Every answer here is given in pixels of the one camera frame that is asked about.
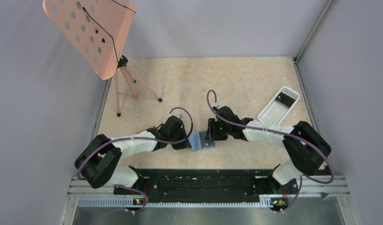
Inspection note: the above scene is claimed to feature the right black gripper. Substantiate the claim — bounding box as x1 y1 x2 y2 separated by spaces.
205 118 231 141

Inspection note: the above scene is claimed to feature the aluminium frame rail front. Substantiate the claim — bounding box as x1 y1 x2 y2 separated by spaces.
67 176 350 209

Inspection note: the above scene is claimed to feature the aluminium corner post right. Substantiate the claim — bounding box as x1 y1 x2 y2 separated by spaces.
294 0 337 64

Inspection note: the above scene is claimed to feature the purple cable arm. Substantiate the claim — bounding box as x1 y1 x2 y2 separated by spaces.
206 90 336 215
76 107 194 215

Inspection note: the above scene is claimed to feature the black cable on stand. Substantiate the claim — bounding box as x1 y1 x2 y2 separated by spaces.
82 0 137 63

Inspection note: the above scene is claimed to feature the pink perforated music stand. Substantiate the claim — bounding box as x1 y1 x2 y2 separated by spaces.
43 0 162 116

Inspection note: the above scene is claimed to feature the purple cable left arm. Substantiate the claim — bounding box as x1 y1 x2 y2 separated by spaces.
76 107 194 215

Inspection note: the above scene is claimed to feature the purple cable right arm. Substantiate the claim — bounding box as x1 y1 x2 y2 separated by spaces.
206 90 336 215

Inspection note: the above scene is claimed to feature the black item in basket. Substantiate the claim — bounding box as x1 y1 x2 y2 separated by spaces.
276 92 296 108

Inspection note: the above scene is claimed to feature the silver blue credit card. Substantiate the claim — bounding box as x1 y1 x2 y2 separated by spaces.
188 130 216 152

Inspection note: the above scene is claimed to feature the aluminium side rail left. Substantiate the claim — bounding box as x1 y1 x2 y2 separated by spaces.
87 78 112 146

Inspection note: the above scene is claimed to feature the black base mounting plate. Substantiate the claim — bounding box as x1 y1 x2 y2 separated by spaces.
85 168 314 204

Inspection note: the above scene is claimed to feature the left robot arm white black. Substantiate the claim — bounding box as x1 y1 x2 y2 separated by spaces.
74 115 192 194

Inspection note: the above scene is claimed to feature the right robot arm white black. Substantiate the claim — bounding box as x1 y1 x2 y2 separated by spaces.
206 106 332 193

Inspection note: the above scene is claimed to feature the white perforated plastic basket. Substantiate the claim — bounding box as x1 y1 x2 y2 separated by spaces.
257 86 300 125

